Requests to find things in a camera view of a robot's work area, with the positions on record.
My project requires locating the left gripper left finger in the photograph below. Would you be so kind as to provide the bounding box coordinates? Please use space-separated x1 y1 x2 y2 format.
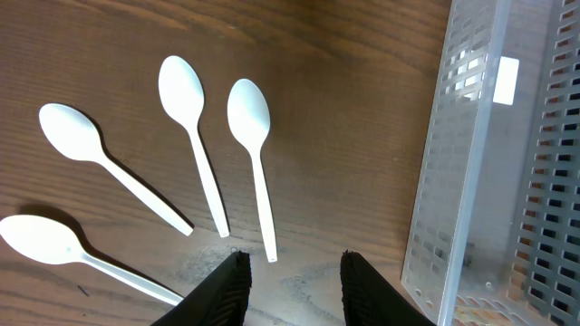
151 251 252 326

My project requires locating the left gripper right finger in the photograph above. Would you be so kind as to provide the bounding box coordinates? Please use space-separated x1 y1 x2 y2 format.
340 251 434 326

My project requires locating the white plastic spoon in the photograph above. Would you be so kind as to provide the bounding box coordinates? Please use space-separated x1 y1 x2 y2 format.
1 215 184 306
158 55 230 237
39 103 193 235
227 79 277 263

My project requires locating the clear perforated plastic tray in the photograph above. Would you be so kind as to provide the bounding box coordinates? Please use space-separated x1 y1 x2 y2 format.
401 0 579 325

